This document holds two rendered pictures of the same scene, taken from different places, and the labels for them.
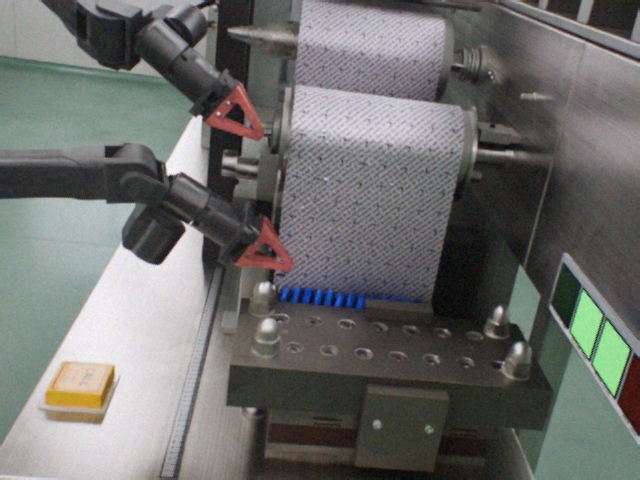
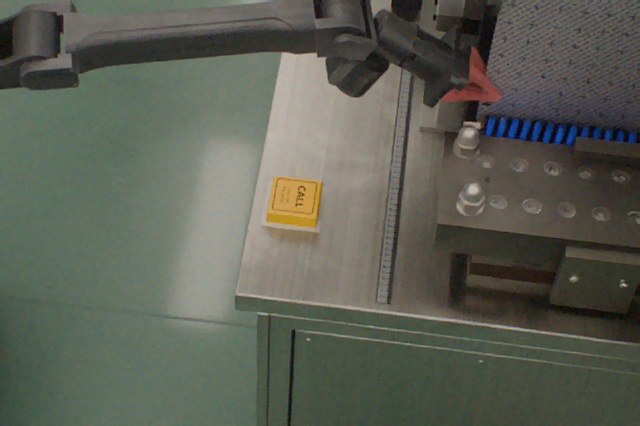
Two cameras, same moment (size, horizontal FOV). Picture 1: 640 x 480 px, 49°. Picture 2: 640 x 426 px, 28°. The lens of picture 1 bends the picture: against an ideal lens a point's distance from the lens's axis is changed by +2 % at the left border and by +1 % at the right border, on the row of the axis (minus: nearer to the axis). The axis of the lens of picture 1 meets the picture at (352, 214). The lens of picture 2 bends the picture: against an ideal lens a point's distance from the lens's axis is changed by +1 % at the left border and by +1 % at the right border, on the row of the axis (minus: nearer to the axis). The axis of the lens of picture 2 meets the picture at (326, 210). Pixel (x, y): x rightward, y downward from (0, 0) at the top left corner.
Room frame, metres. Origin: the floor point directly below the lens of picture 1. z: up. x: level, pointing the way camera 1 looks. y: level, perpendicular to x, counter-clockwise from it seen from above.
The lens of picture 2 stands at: (-0.30, 0.08, 2.31)
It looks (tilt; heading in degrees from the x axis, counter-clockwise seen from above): 52 degrees down; 10
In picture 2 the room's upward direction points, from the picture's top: 4 degrees clockwise
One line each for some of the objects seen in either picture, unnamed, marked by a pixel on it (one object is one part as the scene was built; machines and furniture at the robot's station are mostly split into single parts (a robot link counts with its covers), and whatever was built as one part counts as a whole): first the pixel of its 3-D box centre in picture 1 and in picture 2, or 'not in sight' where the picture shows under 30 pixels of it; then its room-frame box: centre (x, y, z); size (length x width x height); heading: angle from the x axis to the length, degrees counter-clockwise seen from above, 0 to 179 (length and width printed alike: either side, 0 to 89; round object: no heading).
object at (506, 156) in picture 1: (486, 153); not in sight; (0.99, -0.18, 1.25); 0.07 x 0.04 x 0.04; 97
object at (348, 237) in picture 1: (360, 245); (575, 81); (0.91, -0.02, 1.11); 0.23 x 0.01 x 0.18; 97
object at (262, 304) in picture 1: (263, 295); (468, 138); (0.83, 0.10, 1.05); 0.04 x 0.04 x 0.04
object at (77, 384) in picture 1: (81, 384); (294, 201); (0.77, 0.32, 0.91); 0.07 x 0.07 x 0.02; 7
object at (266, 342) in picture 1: (267, 334); (472, 194); (0.73, 0.08, 1.05); 0.04 x 0.04 x 0.04
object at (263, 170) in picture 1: (248, 242); (451, 48); (0.99, 0.15, 1.05); 0.06 x 0.05 x 0.31; 97
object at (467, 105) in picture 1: (460, 150); not in sight; (0.99, -0.14, 1.25); 0.15 x 0.01 x 0.15; 7
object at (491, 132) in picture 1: (495, 131); not in sight; (0.99, -0.19, 1.28); 0.06 x 0.05 x 0.02; 97
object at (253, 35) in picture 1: (246, 34); not in sight; (1.19, 0.22, 1.33); 0.06 x 0.03 x 0.03; 97
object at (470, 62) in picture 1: (462, 64); not in sight; (1.24, -0.15, 1.33); 0.07 x 0.07 x 0.07; 7
